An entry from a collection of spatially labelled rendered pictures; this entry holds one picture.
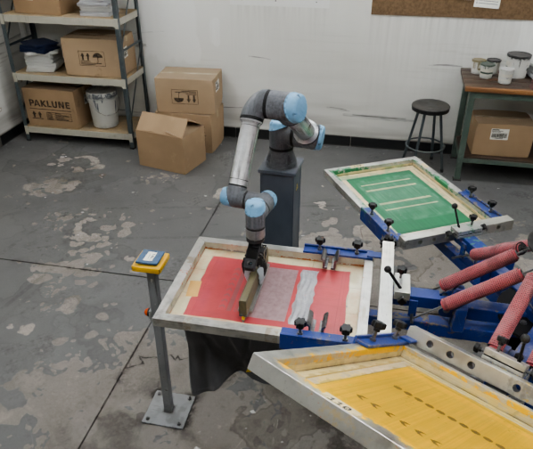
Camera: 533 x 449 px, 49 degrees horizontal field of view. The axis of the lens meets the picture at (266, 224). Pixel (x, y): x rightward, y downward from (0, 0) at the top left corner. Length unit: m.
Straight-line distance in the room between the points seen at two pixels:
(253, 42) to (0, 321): 3.50
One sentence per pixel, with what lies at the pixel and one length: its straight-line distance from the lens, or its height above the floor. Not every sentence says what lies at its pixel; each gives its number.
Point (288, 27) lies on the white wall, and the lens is 5.85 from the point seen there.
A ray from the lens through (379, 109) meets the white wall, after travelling 5.97.
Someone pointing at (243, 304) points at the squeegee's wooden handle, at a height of 1.04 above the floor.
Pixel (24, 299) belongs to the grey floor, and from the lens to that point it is 4.18.
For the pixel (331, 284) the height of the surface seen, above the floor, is 0.95.
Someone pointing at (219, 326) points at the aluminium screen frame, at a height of 0.99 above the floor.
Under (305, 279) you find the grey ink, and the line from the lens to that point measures 2.43.
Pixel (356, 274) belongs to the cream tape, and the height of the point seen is 0.95.
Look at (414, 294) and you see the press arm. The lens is 2.28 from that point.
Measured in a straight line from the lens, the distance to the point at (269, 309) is 2.28.
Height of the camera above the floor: 2.39
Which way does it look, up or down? 31 degrees down
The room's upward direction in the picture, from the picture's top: straight up
